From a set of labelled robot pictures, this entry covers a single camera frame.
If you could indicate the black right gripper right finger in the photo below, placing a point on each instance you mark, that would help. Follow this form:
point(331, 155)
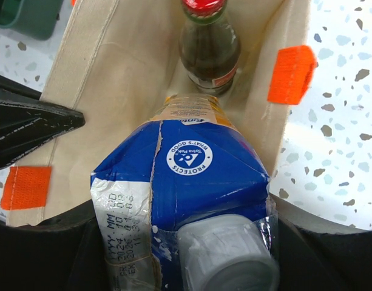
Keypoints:
point(316, 254)

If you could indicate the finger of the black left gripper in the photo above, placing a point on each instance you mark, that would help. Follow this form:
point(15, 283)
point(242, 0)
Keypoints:
point(27, 123)

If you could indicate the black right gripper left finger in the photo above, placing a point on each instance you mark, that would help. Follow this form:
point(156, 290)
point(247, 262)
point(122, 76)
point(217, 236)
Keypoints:
point(61, 253)

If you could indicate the beige canvas bag orange handles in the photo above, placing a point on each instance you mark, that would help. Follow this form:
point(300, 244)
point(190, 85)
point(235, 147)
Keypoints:
point(119, 60)

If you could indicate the blue orange juice carton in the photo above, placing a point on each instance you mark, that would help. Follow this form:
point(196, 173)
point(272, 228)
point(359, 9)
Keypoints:
point(182, 204)

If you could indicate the cola bottle red cap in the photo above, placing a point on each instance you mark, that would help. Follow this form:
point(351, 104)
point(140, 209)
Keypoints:
point(209, 46)

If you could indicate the green compartment tray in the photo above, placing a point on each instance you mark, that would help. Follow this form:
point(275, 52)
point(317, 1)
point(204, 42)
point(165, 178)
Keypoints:
point(34, 18)

